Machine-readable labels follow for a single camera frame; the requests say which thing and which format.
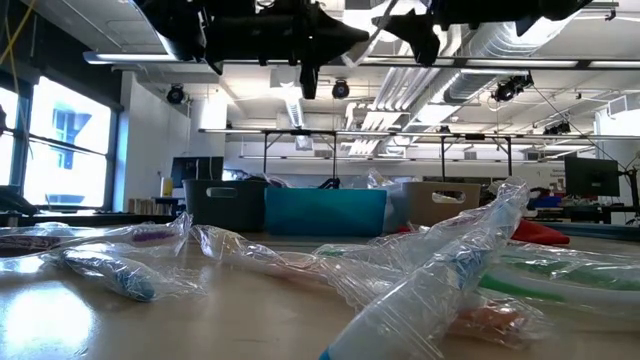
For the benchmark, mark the long ceiling light strip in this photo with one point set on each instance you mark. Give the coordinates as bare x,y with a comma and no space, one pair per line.
390,61
525,63
125,57
615,64

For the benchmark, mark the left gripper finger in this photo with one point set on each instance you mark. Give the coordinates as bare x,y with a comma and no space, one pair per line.
340,45
340,25

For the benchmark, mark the dark grey plastic bin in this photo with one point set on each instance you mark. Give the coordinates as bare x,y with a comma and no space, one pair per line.
245,210

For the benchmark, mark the black desk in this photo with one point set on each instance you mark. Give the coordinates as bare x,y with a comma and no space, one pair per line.
585,215

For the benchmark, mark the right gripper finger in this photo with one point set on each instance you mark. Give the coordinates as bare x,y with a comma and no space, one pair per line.
400,19
407,31

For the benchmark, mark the black computer monitor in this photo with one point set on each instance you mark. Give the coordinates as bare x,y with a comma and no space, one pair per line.
592,176
197,170

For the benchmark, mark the dark purple toothbrush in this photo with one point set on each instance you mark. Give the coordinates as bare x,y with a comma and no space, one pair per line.
25,243

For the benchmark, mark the red cloth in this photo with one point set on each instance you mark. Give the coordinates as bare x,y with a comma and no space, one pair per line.
537,234

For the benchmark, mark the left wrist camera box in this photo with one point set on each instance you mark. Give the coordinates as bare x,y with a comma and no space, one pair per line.
309,82

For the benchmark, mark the pale blue plastic bin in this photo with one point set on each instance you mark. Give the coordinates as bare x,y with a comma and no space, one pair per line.
396,210

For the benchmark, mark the blue storage crates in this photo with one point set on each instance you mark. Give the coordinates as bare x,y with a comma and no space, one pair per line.
545,202

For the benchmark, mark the large bright window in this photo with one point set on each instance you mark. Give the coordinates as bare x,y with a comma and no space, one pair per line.
75,175

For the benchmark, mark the orange white wrapped toothbrush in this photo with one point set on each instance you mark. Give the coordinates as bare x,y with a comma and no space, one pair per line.
480,320

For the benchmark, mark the yellow cup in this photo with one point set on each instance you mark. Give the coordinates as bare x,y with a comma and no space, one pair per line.
167,187

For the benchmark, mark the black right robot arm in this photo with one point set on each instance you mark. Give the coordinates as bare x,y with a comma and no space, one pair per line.
560,7

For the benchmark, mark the black metal rig frame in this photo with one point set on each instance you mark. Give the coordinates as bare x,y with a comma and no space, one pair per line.
300,132
475,136

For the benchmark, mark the teal plastic bin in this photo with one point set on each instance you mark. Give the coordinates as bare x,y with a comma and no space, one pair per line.
325,210

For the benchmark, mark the green white wrapped toothbrush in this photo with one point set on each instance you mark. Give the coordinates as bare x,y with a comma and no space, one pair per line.
345,249
520,295
575,272

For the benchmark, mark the purple white toothbrush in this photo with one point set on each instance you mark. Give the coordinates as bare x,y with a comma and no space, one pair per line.
152,235

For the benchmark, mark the wooden blocks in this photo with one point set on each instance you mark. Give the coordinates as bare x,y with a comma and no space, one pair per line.
140,205

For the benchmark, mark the blue white toothbrush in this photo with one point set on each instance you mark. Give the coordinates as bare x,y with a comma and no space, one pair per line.
356,55
277,181
125,280
425,300

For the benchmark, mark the toothbrushes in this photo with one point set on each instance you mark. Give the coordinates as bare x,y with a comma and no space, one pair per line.
380,180

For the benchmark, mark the black ceiling camera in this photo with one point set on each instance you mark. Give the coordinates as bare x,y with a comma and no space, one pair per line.
175,94
512,87
340,89

